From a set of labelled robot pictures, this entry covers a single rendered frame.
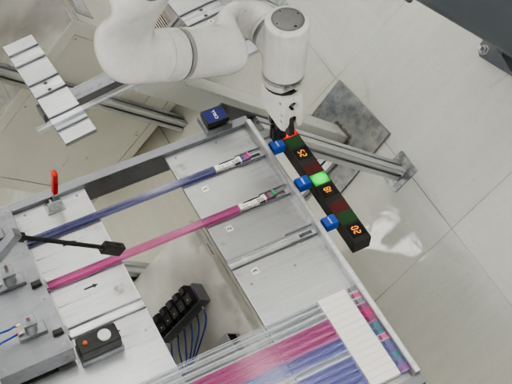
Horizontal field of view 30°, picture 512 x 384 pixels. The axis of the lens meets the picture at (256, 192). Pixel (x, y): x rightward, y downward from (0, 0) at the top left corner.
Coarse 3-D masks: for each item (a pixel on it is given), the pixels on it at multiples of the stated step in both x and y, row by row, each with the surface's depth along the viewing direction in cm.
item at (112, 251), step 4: (104, 244) 164; (108, 244) 164; (112, 244) 165; (116, 244) 166; (120, 244) 167; (104, 248) 164; (108, 248) 165; (112, 248) 165; (116, 248) 166; (120, 248) 166; (124, 248) 167; (100, 252) 165; (104, 252) 165; (108, 252) 165; (112, 252) 166; (116, 252) 167; (120, 252) 167
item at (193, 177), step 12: (240, 156) 200; (180, 180) 196; (192, 180) 196; (156, 192) 193; (120, 204) 191; (132, 204) 192; (84, 216) 189; (96, 216) 189; (60, 228) 187; (72, 228) 188
